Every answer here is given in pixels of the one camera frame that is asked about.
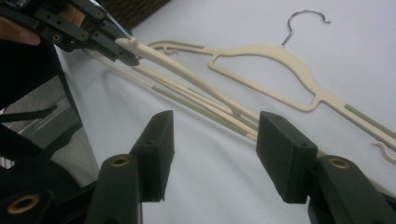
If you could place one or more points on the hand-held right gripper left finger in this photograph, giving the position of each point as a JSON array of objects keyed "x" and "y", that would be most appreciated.
[{"x": 154, "y": 155}]

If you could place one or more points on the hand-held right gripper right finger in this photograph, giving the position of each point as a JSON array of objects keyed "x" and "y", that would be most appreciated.
[{"x": 285, "y": 155}]

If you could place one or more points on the brown wicker basket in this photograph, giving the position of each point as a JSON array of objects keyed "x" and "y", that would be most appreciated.
[{"x": 134, "y": 11}]

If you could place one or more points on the beige plastic clothes hanger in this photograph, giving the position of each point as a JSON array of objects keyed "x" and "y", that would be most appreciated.
[
  {"x": 193, "y": 93},
  {"x": 280, "y": 54},
  {"x": 186, "y": 102},
  {"x": 174, "y": 67}
]

